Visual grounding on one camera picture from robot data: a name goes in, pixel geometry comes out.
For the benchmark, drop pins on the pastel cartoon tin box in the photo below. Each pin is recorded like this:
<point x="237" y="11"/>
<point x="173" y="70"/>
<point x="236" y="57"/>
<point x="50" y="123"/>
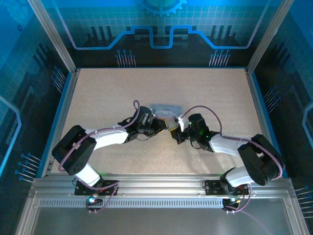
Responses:
<point x="166" y="110"/>

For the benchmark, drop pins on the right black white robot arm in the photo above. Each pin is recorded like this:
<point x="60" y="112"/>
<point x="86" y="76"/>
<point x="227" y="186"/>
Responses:
<point x="254" y="156"/>

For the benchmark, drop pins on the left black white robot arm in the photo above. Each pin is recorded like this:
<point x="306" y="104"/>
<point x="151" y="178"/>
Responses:
<point x="78" y="151"/>

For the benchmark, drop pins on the right controller board with LED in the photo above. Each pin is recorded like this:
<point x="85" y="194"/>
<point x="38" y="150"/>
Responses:
<point x="232" y="200"/>

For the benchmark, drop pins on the controller board with led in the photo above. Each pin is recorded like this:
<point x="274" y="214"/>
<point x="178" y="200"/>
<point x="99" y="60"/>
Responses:
<point x="93" y="200"/>
<point x="232" y="200"/>

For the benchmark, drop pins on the left controller board with LED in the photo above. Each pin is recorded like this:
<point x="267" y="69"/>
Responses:
<point x="93" y="200"/>

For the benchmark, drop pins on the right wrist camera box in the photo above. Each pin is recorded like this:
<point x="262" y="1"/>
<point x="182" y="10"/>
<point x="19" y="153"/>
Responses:
<point x="181" y="122"/>

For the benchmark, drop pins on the aluminium frame rail assembly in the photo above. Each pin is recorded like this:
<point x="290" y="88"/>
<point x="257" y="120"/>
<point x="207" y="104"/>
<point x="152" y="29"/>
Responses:
<point x="156" y="186"/>

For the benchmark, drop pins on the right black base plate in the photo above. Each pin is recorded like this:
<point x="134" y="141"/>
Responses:
<point x="212" y="188"/>

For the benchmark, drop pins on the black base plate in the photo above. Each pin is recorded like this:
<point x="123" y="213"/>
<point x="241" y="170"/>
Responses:
<point x="82" y="189"/>
<point x="212" y="188"/>

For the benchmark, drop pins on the right aluminium side rail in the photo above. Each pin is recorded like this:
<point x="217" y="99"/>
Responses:
<point x="256" y="102"/>

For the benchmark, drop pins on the aluminium side rail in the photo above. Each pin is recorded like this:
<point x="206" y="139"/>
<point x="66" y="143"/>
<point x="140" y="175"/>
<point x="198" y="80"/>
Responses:
<point x="256" y="102"/>
<point x="66" y="110"/>

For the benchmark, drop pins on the left aluminium side rail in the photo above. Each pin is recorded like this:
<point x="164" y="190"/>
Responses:
<point x="66" y="110"/>

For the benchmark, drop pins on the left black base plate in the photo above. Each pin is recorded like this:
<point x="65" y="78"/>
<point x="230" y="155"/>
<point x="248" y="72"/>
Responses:
<point x="82" y="189"/>

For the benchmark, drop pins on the right aluminium corner post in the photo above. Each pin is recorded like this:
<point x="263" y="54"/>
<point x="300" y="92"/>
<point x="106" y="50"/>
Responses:
<point x="269" y="34"/>

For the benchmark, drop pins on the aluminium corner post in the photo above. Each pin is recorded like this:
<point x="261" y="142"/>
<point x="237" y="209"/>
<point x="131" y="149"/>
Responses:
<point x="51" y="34"/>
<point x="269" y="34"/>

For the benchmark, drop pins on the left aluminium corner post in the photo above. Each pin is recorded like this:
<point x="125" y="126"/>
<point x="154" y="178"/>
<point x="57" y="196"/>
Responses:
<point x="51" y="34"/>

